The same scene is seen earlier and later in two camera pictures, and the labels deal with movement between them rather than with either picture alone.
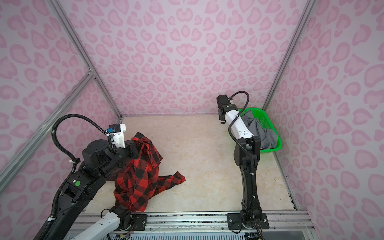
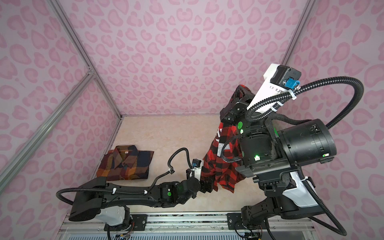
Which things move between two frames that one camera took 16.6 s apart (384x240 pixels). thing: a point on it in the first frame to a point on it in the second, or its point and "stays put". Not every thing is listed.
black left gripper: [133, 149] to [205, 188]
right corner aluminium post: [281, 72] stays put
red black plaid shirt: [140, 181] to [222, 165]
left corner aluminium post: [79, 46] stays put
